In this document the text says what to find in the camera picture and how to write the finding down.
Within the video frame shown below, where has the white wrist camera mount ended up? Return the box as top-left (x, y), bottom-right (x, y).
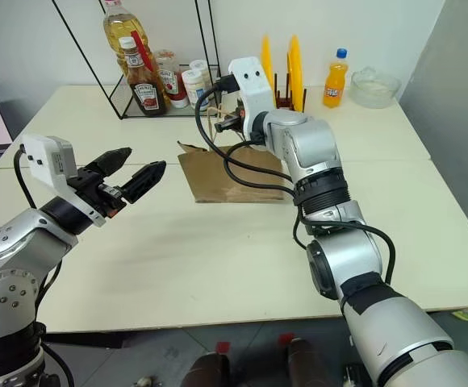
top-left (228, 56), bottom-right (278, 140)
top-left (20, 135), bottom-right (108, 227)

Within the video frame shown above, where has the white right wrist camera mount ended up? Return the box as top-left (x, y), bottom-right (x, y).
top-left (228, 56), bottom-right (278, 140)

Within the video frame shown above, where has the brown paper bag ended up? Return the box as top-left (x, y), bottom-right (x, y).
top-left (176, 106), bottom-right (296, 204)

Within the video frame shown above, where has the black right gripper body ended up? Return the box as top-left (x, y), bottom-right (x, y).
top-left (224, 101), bottom-right (247, 135)

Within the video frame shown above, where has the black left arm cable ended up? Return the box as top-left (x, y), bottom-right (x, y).
top-left (13, 145), bottom-right (38, 210)

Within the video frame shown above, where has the orange soda bottle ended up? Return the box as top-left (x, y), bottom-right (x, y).
top-left (323, 48), bottom-right (350, 110)

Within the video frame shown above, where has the white lidded jar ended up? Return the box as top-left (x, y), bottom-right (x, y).
top-left (189, 59), bottom-right (211, 90)
top-left (181, 69), bottom-right (211, 111)

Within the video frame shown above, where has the clear glass bowl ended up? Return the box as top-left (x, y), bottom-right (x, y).
top-left (349, 65), bottom-right (403, 110)

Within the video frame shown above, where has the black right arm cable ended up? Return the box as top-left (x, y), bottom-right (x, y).
top-left (194, 73), bottom-right (397, 284)

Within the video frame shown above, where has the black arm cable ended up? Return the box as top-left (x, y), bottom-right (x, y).
top-left (194, 73), bottom-right (397, 284)
top-left (13, 145), bottom-right (38, 210)

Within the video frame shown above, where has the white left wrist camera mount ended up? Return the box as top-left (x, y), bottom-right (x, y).
top-left (20, 135), bottom-right (108, 227)

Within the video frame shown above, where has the yellow plate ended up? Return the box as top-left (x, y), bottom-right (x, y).
top-left (261, 35), bottom-right (276, 110)
top-left (286, 35), bottom-right (305, 113)

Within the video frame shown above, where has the brown wooden plate rack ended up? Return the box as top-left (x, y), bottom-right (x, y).
top-left (273, 72), bottom-right (308, 114)

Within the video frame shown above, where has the dark rounded shape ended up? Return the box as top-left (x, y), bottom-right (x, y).
top-left (186, 351), bottom-right (232, 387)
top-left (285, 337), bottom-right (335, 387)

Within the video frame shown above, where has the yellow cooking oil bottle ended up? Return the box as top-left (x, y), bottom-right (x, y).
top-left (102, 0), bottom-right (155, 84)

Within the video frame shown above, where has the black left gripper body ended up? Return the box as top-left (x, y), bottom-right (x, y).
top-left (67, 165), bottom-right (128, 219)

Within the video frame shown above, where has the black wire rack frame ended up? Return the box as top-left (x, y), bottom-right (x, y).
top-left (51, 0), bottom-right (223, 121)

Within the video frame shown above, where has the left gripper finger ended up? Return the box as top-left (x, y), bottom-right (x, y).
top-left (119, 160), bottom-right (168, 204)
top-left (84, 147), bottom-right (134, 177)

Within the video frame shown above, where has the dark glass ketchup bottle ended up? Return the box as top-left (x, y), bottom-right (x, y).
top-left (118, 36), bottom-right (172, 119)

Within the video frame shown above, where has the red squeeze ketchup bottle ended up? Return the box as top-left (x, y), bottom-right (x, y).
top-left (154, 49), bottom-right (191, 110)

